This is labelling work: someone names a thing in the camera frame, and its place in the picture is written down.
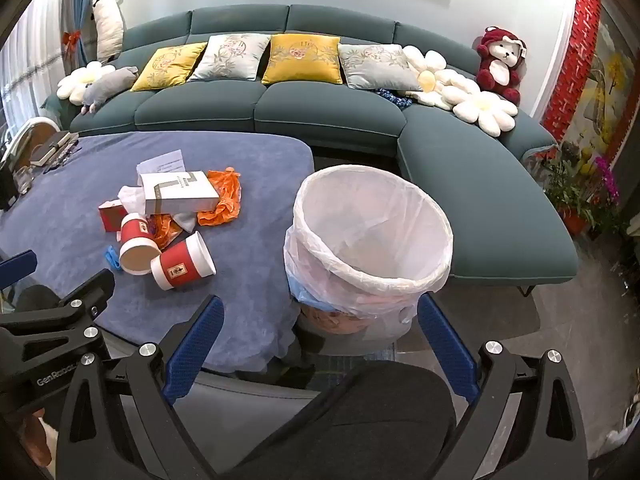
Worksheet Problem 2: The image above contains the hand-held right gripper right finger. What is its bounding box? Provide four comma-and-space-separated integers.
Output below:
417, 292, 591, 480

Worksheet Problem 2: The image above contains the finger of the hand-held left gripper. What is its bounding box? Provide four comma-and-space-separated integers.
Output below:
0, 269, 117, 348
0, 249, 39, 291

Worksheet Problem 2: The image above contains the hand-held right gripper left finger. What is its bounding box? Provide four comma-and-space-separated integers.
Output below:
54, 294, 226, 480

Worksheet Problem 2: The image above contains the red paper packet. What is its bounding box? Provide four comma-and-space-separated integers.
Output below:
98, 200, 128, 233

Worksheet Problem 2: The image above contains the orange plastic bag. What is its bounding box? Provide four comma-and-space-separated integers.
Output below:
197, 167, 242, 226
150, 212, 183, 251

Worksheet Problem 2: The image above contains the white cardboard box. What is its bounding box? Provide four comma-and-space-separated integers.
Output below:
139, 170, 221, 216

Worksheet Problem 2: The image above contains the white paper sheet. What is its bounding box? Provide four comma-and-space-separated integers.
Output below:
136, 150, 188, 186

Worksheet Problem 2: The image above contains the waste bin with white liner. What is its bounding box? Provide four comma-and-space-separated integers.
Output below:
284, 164, 453, 356

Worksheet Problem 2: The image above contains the person's left hand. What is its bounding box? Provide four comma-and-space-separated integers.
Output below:
22, 410, 54, 466

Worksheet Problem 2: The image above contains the grey seat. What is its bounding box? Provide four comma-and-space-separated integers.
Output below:
120, 374, 321, 480

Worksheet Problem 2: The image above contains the black monitor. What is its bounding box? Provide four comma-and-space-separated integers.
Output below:
0, 162, 18, 211

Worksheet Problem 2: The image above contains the small glass jar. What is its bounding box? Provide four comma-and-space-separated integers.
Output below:
12, 166, 36, 196

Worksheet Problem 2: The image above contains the blue plush blanket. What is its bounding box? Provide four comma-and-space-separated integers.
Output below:
0, 131, 316, 376

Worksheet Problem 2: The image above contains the dark case stack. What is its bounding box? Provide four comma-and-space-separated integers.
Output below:
29, 131, 81, 170

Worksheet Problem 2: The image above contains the white and wood chair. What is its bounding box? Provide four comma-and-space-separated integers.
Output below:
0, 116, 61, 163

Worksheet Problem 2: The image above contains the green potted plant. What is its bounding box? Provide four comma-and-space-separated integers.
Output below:
542, 140, 603, 235

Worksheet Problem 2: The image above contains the grey plush toy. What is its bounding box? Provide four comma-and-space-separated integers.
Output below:
81, 66, 140, 113

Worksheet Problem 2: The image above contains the sheer white curtain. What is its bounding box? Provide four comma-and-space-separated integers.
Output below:
0, 0, 76, 136

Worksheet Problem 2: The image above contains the purple orchid plant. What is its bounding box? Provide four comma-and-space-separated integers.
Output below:
592, 156, 621, 206

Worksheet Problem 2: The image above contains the yellow embroidered cushion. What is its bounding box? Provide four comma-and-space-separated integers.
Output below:
261, 34, 343, 86
131, 42, 208, 92

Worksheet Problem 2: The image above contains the blue beaded item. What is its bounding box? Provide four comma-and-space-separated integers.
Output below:
374, 87, 413, 109

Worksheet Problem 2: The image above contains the long white plush toy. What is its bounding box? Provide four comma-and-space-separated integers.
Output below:
90, 0, 125, 63

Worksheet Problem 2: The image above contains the blue curtain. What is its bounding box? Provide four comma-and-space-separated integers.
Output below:
65, 0, 101, 68

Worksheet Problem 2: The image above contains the teal sectional sofa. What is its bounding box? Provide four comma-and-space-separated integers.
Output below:
42, 4, 578, 291

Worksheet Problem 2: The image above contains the grey embroidered cushion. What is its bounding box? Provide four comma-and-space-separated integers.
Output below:
189, 33, 271, 82
337, 43, 423, 92

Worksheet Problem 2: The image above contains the red and white teddy bear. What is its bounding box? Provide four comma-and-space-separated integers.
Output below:
475, 26, 528, 106

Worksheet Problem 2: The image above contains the large wall painting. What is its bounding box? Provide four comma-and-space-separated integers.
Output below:
582, 2, 640, 181

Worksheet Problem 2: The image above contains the red wall decoration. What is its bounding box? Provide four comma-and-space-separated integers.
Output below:
542, 0, 603, 157

